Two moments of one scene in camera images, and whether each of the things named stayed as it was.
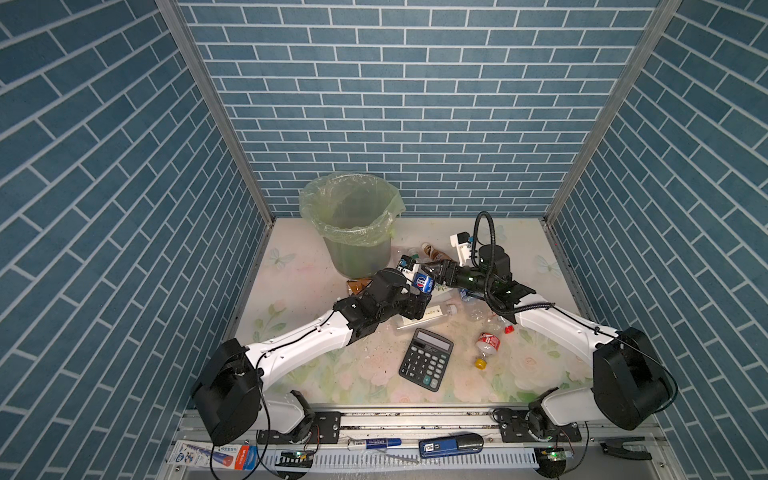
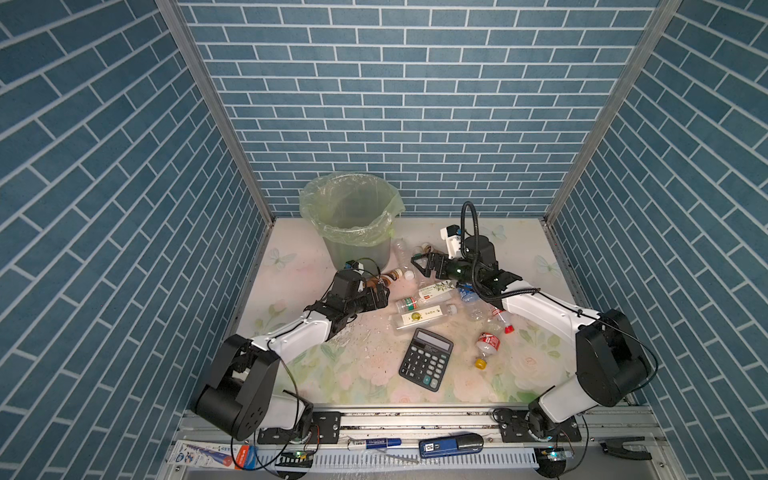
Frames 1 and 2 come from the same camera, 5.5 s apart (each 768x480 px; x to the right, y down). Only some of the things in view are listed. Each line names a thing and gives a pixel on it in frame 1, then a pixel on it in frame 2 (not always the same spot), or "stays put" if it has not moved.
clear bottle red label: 504,325 stays put
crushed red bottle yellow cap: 487,344 stays put
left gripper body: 405,305 -> 364,301
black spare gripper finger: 613,445 stays put
